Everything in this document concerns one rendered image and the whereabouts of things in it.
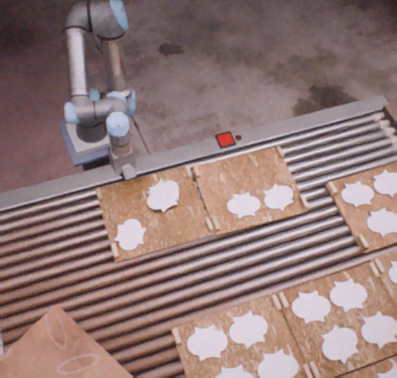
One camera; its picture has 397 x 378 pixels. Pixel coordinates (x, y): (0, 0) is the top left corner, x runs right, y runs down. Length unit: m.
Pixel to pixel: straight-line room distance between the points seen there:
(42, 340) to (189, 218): 0.74
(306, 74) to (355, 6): 0.98
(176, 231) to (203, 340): 0.45
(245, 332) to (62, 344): 0.64
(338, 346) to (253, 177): 0.77
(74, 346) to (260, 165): 1.08
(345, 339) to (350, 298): 0.16
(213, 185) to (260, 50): 2.12
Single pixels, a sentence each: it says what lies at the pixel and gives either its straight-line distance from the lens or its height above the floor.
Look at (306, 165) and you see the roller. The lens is 2.35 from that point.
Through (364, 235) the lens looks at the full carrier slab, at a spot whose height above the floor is 0.94.
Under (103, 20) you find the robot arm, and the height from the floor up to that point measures 1.50.
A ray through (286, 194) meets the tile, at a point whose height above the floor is 0.95.
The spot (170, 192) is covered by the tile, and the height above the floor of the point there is 0.98.
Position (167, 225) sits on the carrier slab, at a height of 0.94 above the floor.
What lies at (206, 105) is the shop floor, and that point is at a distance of 3.71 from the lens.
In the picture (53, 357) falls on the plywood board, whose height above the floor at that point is 1.04.
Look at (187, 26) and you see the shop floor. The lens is 4.30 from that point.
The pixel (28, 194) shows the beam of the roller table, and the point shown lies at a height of 0.91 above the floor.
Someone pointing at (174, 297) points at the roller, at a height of 0.92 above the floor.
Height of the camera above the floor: 2.79
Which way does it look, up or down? 57 degrees down
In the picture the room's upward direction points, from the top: 5 degrees clockwise
